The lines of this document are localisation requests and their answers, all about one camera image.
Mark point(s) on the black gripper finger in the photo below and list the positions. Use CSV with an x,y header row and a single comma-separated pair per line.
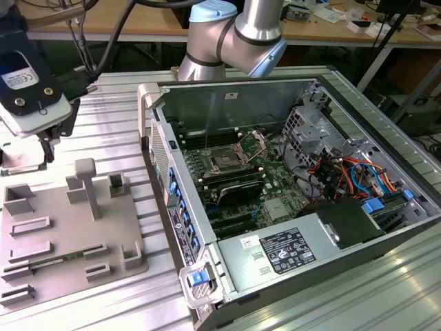
x,y
48,150

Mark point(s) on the silver square CPU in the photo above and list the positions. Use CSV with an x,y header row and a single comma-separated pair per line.
x,y
17,160

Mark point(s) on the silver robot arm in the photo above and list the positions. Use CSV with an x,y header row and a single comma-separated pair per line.
x,y
255,20

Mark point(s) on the black RAM slot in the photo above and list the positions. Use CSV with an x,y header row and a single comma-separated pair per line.
x,y
210,136
234,173

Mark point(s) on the CPU socket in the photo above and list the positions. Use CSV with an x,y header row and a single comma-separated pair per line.
x,y
224,158

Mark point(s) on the black expansion slot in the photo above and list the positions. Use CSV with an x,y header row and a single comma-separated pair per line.
x,y
232,220

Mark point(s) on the grey parts rack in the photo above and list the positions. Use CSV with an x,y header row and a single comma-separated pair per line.
x,y
69,227

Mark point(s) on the green RAM stick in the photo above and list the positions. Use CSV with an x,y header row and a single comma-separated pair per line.
x,y
74,256

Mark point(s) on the wooden desk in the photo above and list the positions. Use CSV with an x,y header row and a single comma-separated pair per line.
x,y
144,20

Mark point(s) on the thin metal locking lever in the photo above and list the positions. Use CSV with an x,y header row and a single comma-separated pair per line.
x,y
208,134

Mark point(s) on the black graphics card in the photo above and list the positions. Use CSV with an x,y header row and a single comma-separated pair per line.
x,y
241,193

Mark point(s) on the open PC case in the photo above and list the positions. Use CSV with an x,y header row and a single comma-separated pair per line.
x,y
262,100

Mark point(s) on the green motherboard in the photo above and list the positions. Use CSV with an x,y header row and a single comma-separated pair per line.
x,y
275,186

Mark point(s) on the silver power supply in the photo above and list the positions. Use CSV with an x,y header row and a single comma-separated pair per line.
x,y
268,255

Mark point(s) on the metal disk bay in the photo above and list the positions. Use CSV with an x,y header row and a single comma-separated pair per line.
x,y
310,138

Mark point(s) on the black plastic shroud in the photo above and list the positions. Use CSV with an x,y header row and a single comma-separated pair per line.
x,y
344,220

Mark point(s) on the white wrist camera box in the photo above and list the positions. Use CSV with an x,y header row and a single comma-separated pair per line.
x,y
31,100

